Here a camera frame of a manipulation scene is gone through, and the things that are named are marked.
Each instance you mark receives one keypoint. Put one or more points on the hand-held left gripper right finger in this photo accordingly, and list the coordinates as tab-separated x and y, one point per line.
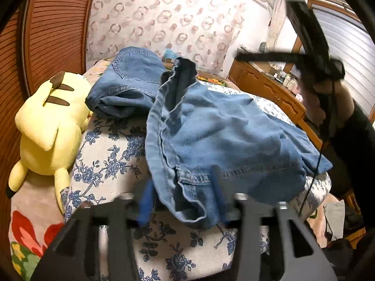
220	194

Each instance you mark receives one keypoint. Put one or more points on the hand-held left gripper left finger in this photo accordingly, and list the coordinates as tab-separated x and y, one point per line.
145	205

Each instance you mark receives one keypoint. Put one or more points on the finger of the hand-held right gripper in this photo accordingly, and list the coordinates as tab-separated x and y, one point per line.
310	32
269	57

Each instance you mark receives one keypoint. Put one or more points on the light blue denim pants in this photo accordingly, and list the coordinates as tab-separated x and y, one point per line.
222	134

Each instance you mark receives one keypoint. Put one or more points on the person's right forearm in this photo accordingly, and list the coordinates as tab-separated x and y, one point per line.
360	152

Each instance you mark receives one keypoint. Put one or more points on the folded dark blue denim pants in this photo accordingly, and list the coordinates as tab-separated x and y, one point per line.
129	76

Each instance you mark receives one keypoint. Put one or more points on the person's right hand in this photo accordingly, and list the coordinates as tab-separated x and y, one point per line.
342	102

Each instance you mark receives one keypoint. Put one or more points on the wooden sideboard cabinet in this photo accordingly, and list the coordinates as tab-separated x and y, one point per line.
263	85

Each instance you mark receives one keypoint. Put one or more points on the group of toiletry bottles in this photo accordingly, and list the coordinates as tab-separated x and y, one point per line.
288	80

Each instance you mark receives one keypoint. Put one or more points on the beige tied side curtain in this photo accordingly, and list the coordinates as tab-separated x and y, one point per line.
278	17

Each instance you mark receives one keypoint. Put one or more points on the grey window blind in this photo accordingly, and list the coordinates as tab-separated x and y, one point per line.
351	41

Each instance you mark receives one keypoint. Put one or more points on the blue item on small box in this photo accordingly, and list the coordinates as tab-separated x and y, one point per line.
170	55

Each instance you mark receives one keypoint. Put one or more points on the circle patterned curtain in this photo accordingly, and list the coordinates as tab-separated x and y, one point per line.
175	14

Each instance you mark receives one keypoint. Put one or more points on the pink cloth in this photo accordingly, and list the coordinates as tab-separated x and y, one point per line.
318	231

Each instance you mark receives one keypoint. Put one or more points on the colourful floral bedspread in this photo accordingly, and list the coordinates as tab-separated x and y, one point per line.
29	225

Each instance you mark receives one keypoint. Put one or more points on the yellow plush toy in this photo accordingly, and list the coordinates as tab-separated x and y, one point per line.
49	123

